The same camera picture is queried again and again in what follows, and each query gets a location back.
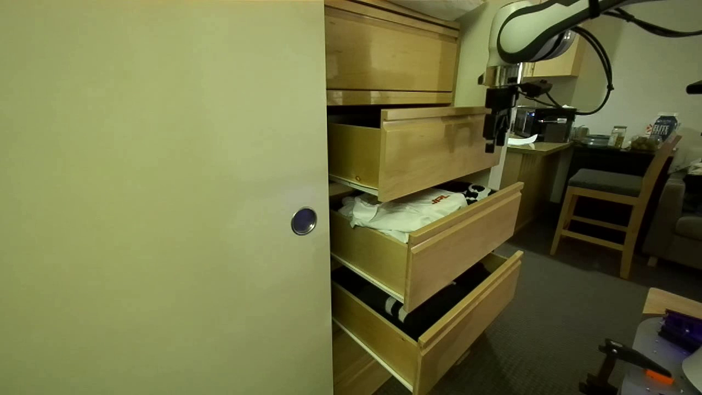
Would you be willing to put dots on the wooden drawer with white clothes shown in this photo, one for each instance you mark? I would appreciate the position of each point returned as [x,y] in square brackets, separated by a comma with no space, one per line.
[461,245]

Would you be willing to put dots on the black printer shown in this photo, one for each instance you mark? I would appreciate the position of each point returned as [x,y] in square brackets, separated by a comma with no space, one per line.
[549,124]

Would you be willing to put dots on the small orange piece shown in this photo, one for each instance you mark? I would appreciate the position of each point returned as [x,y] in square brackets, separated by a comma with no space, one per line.
[659,378]

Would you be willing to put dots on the wooden wall cabinet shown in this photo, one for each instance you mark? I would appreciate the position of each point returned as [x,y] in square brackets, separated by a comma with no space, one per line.
[560,67]

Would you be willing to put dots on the small glass jar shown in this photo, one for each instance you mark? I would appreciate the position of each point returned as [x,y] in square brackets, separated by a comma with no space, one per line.
[619,135]

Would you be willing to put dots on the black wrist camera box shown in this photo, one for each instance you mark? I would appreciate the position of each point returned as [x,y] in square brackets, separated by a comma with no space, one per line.
[535,88]

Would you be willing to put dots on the purple box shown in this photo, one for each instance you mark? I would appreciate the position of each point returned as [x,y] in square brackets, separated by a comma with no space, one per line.
[682,330]

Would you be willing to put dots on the black patterned clothing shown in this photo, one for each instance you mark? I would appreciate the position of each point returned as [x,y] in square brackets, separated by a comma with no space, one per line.
[477,193]

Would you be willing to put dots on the white folded clothing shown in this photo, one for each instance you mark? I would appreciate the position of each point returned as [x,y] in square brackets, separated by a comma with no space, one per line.
[409,215]

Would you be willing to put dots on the black clamp stand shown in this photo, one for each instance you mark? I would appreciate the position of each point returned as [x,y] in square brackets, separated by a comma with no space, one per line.
[616,358]

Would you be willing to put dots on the dark folded clothing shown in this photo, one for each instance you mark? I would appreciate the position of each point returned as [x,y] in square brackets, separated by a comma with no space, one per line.
[431,307]

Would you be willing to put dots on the round grey plate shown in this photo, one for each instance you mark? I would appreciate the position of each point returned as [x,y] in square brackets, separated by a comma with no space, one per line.
[649,343]

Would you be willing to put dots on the white rolled fabric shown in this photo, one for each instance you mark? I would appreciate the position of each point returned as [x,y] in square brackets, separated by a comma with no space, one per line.
[392,307]

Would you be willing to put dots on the white pillow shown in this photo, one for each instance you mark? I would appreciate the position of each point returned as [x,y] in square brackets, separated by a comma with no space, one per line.
[696,168]

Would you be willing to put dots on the light wooden board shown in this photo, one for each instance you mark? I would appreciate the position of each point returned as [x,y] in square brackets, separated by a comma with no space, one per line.
[670,302]

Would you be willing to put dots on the grey sofa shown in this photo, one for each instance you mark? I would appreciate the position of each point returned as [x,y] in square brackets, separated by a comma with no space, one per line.
[680,222]

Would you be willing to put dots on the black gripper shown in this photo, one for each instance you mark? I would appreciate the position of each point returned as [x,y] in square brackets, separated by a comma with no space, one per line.
[503,94]

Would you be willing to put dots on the cream wardrobe sliding door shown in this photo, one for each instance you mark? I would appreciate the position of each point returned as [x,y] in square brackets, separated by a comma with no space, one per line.
[146,197]

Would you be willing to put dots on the wooden chair with grey cushion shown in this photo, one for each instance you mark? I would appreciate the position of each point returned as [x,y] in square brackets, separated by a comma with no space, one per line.
[614,183]

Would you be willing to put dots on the round dark door pull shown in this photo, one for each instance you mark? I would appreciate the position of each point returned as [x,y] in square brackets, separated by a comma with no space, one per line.
[302,222]

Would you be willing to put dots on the dark tablet on stand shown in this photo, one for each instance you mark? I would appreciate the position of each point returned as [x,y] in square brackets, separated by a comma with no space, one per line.
[662,127]

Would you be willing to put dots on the white paper on desk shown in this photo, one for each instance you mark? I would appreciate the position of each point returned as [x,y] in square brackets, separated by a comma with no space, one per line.
[523,139]

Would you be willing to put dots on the wooden drawer with dark clothes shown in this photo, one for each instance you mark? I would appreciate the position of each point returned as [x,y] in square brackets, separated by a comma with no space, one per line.
[467,321]

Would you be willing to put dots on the light wooden desk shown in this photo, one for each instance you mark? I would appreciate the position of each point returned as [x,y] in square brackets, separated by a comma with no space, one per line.
[534,177]

